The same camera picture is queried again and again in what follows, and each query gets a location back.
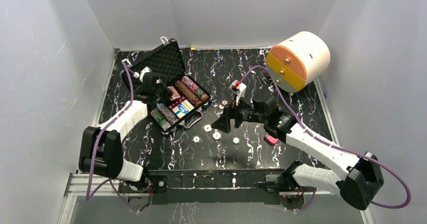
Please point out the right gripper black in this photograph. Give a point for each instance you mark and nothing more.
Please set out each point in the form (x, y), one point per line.
(223, 123)

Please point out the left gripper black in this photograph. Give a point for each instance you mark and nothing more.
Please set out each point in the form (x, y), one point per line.
(160, 91)

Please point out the grey white poker chip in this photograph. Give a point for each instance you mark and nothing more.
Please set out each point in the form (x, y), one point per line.
(216, 136)

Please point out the black poker chip case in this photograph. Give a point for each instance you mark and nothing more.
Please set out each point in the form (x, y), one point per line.
(167, 61)

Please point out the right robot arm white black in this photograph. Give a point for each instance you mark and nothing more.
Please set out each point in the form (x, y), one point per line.
(354, 178)

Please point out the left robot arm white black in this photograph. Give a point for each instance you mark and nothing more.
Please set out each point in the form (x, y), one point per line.
(101, 148)

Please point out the red white poker chip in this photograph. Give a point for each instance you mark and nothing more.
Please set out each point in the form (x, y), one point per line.
(207, 128)

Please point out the red playing card deck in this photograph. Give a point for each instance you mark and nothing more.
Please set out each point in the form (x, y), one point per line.
(175, 95)

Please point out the green poker chip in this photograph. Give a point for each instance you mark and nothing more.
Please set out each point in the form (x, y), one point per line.
(236, 141)

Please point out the red dice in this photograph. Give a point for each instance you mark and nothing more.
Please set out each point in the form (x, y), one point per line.
(176, 102)

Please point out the blue orange chip row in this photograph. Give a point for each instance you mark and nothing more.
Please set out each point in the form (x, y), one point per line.
(167, 113)

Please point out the brown chip row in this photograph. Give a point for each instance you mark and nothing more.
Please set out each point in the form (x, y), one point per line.
(187, 92)

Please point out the blue white poker chip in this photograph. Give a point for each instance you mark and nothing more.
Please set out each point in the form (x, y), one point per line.
(196, 139)

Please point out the blue playing card deck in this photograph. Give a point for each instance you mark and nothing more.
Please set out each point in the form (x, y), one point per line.
(183, 109)

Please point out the red green chip row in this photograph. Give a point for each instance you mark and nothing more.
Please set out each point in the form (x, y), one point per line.
(160, 119)

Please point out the purple green chip row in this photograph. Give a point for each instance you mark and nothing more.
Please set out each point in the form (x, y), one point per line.
(195, 88)

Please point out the pink dealer button block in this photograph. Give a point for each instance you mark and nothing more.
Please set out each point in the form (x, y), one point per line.
(270, 139)

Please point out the round orange yellow drawer cabinet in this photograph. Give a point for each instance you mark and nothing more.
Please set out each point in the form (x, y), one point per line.
(297, 61)

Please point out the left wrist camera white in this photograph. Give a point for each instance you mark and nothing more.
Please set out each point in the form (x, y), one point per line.
(140, 75)

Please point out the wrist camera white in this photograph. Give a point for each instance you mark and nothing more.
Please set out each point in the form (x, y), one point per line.
(239, 90)
(140, 75)

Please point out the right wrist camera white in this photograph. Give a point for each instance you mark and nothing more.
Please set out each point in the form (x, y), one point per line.
(239, 90)

